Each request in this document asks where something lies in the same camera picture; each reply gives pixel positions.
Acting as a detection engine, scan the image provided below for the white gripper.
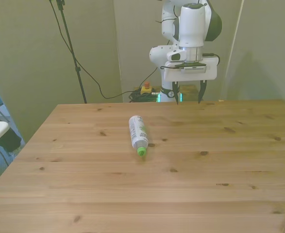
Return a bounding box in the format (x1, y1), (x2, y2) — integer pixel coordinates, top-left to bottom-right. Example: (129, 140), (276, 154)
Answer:
(163, 56), (218, 105)

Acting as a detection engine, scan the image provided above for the clear bottle with green cap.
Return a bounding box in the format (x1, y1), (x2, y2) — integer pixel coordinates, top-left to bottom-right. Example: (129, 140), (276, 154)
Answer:
(128, 115), (150, 157)

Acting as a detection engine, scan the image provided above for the black tripod stand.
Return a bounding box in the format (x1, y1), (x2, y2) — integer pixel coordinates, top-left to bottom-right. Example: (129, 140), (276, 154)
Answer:
(56, 0), (88, 104)

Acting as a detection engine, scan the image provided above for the yellow emergency stop box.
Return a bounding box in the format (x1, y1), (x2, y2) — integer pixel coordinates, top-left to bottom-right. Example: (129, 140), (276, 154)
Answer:
(140, 82), (153, 96)

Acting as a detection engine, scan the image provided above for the black camera cable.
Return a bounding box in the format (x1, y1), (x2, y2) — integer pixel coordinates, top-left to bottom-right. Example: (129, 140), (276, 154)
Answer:
(160, 63), (184, 72)

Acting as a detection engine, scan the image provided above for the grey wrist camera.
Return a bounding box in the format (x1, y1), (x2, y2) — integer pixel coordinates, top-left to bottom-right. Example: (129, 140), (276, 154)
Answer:
(166, 50), (207, 72)

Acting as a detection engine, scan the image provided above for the thin black cable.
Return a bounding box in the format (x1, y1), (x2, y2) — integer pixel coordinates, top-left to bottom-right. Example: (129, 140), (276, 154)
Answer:
(138, 67), (159, 89)

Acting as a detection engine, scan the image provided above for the black gripper plug cable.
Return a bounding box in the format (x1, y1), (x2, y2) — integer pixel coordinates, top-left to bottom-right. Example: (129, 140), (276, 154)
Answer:
(202, 52), (221, 66)

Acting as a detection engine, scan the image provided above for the green coiled cable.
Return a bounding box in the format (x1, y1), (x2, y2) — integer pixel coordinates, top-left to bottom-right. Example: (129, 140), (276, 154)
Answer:
(128, 90), (161, 103)

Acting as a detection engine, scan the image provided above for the white wall strip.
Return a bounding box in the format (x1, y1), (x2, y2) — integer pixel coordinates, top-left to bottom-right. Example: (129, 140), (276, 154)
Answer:
(225, 0), (246, 101)

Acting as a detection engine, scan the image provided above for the black stand cable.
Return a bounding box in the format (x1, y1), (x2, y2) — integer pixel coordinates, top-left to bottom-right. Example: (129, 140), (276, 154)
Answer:
(49, 0), (138, 100)

